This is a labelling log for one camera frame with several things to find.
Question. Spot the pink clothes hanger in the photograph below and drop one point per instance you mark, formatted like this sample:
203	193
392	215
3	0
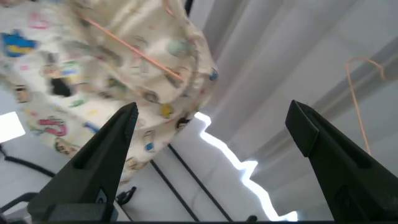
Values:
136	51
357	109

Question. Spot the black clothes rack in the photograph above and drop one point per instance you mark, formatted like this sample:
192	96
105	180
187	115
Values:
188	6

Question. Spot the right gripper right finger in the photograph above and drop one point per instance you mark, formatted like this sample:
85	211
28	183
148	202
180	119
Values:
351	180

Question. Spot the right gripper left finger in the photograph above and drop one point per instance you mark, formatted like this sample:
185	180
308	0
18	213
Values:
90	174

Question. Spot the cream printed garment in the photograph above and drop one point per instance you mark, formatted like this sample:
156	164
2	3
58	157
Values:
93	77

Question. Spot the white curtain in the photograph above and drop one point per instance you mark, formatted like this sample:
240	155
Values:
280	62

